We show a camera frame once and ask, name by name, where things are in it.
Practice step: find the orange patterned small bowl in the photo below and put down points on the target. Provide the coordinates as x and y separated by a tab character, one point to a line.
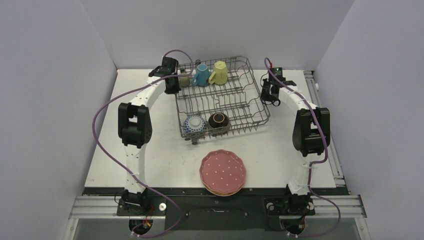
194	124

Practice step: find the dark brown glazed bowl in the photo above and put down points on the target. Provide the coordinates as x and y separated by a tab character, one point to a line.
218	121

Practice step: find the blue handled white mug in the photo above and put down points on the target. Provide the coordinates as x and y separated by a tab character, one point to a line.
201	77

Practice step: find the yellow plate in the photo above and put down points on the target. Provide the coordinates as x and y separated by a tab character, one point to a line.
223	194

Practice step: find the pink polka dot plate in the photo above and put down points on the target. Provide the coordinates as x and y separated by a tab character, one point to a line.
222	171

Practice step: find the yellow green mug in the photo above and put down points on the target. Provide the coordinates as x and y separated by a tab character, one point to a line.
219	75

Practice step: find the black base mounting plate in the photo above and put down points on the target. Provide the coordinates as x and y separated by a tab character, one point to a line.
196	209

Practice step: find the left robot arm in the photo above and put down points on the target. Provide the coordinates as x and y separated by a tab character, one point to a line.
135	131

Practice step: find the small grey cup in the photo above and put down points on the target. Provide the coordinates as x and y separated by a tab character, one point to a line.
184	80

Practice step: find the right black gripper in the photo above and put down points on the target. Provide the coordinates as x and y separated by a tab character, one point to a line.
269	96

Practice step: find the grey wire dish rack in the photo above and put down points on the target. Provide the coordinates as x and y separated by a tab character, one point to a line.
238	99

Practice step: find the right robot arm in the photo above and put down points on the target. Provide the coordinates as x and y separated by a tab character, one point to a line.
310	137

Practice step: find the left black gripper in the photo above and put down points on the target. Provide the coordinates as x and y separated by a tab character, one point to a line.
176	90

